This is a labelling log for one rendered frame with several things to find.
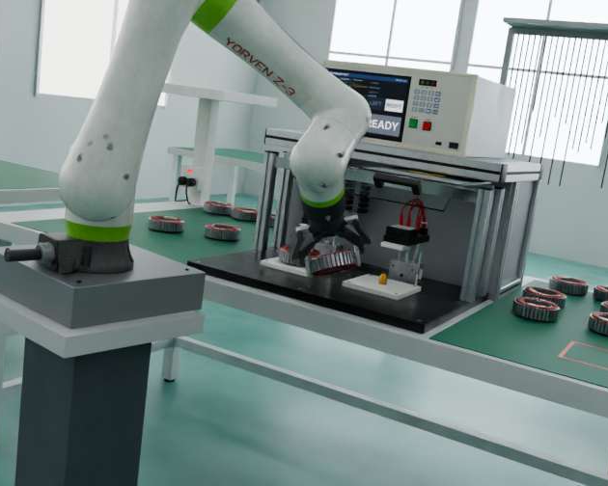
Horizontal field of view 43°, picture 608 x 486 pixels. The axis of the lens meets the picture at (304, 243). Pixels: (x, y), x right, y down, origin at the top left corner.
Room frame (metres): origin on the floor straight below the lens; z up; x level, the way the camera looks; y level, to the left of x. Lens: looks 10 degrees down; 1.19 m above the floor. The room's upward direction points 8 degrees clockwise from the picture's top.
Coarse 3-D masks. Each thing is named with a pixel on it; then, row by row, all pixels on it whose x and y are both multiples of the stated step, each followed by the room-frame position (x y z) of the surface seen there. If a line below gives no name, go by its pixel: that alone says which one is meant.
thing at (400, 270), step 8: (392, 264) 1.97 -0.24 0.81; (400, 264) 1.96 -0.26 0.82; (408, 264) 1.95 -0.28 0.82; (416, 264) 1.95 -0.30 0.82; (392, 272) 1.97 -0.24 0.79; (400, 272) 1.96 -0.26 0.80; (408, 272) 1.95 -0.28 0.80; (416, 272) 1.95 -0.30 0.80; (400, 280) 1.96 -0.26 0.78; (408, 280) 1.95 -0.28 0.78
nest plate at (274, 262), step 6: (270, 258) 1.98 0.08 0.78; (276, 258) 1.99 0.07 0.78; (264, 264) 1.93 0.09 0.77; (270, 264) 1.93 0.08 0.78; (276, 264) 1.92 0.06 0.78; (282, 264) 1.92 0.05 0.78; (288, 264) 1.93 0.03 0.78; (282, 270) 1.91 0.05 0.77; (288, 270) 1.90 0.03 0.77; (294, 270) 1.89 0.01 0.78; (300, 270) 1.88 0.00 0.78; (306, 276) 1.87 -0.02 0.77; (312, 276) 1.88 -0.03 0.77
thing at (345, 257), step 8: (320, 256) 1.69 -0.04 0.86; (328, 256) 1.68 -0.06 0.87; (336, 256) 1.68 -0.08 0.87; (344, 256) 1.69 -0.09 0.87; (352, 256) 1.71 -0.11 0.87; (312, 264) 1.70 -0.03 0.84; (320, 264) 1.68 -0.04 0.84; (328, 264) 1.68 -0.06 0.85; (336, 264) 1.68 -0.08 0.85; (344, 264) 1.69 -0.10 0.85; (352, 264) 1.70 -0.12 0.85; (312, 272) 1.70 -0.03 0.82; (320, 272) 1.69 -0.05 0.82; (328, 272) 1.75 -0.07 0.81; (336, 272) 1.76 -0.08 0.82
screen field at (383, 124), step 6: (372, 114) 2.04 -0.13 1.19; (372, 120) 2.04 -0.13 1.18; (378, 120) 2.03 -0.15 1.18; (384, 120) 2.02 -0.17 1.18; (390, 120) 2.02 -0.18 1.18; (396, 120) 2.01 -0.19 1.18; (372, 126) 2.04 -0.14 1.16; (378, 126) 2.03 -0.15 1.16; (384, 126) 2.02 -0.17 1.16; (390, 126) 2.01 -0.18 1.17; (396, 126) 2.01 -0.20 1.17; (372, 132) 2.04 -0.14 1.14; (378, 132) 2.03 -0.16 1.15; (384, 132) 2.02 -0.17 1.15; (390, 132) 2.01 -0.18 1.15; (396, 132) 2.01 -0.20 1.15
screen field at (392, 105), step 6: (372, 102) 2.04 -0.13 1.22; (378, 102) 2.04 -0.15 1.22; (384, 102) 2.03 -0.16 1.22; (390, 102) 2.02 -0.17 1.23; (396, 102) 2.01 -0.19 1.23; (402, 102) 2.00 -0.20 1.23; (372, 108) 2.04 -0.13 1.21; (378, 108) 2.03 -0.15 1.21; (384, 108) 2.03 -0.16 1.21; (390, 108) 2.02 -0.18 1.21; (396, 108) 2.01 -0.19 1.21
